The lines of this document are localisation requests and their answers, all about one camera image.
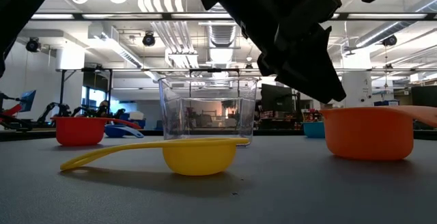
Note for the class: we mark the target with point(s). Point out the yellow measuring cup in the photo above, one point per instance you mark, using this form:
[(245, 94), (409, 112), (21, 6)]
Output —
[(198, 159)]

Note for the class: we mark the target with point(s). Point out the clear plastic basket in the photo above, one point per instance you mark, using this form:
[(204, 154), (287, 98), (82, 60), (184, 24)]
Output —
[(208, 91)]

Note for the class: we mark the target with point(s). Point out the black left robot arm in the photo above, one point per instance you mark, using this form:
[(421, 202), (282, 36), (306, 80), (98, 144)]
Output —
[(20, 5)]

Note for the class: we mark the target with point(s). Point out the orange measuring cup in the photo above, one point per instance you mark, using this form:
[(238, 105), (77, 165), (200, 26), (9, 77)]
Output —
[(368, 135)]

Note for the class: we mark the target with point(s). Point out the black background robot arm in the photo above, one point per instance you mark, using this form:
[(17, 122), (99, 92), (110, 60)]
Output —
[(51, 108)]

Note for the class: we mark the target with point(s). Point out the red measuring cup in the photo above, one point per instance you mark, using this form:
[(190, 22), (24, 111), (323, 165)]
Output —
[(78, 133)]

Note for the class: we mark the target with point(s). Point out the blue measuring cup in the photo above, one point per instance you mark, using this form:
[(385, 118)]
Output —
[(116, 132)]

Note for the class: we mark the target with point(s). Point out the dark wide monitor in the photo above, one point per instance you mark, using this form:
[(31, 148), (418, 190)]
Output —
[(425, 96)]

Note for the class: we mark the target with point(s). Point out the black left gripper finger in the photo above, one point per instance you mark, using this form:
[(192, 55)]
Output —
[(324, 56), (290, 77)]

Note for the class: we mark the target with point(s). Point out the black metal rig frame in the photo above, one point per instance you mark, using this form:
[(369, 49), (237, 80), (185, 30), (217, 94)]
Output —
[(62, 91)]

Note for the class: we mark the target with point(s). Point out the blue storage bin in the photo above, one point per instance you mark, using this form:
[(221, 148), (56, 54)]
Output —
[(385, 103)]

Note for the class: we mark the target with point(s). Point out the black computer monitor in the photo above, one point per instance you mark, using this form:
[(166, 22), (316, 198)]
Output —
[(273, 101)]

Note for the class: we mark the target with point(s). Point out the blue tilted screen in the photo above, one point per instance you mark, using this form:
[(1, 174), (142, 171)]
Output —
[(29, 99)]

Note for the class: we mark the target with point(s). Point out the teal measuring cup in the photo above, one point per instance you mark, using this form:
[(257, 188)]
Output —
[(314, 130)]

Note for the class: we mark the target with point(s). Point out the white column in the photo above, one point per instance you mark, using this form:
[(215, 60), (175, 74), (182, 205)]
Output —
[(358, 80)]

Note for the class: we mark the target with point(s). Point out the black table edge frame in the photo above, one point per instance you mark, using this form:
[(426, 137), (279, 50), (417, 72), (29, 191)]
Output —
[(20, 134)]

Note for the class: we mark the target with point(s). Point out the black overhead frame bar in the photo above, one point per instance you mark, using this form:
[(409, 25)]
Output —
[(167, 16)]

